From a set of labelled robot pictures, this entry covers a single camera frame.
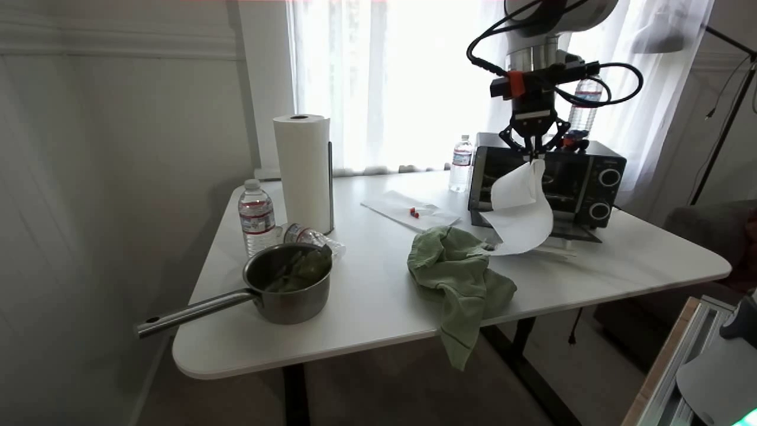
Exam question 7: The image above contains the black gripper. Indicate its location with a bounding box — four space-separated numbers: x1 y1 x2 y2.
490 61 599 157

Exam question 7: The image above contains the small clear water bottle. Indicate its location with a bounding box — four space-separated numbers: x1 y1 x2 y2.
236 180 275 253

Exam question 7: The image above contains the white window curtain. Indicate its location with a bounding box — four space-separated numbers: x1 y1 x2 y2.
289 0 715 173

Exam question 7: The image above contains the toaster oven glass door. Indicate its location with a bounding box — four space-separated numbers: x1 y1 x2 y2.
477 223 601 255

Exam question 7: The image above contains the water bottle behind toaster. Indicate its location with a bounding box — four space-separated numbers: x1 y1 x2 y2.
450 136 476 192

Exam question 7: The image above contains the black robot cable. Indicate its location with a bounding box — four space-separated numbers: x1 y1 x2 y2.
464 0 645 110

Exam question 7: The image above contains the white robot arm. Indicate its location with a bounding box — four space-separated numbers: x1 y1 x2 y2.
490 0 618 160

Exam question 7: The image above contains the white paper towel sheet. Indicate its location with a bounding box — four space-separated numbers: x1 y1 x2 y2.
482 160 553 234

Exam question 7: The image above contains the steel saucepan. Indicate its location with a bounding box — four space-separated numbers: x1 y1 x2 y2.
135 245 334 338

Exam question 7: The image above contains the black toaster oven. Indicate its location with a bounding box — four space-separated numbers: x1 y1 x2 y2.
468 134 627 242

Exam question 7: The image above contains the white paper towel roll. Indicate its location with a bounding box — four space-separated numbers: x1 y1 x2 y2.
275 113 334 234

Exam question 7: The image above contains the robot base stand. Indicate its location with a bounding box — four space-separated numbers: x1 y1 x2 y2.
623 297 757 426

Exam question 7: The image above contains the green cloth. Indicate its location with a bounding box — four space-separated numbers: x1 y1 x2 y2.
407 227 516 371

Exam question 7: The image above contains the flat paper towel with red bits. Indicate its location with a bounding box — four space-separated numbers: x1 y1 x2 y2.
361 192 456 232

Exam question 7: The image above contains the water bottle on toaster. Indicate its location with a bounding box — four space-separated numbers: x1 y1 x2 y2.
571 81 604 141

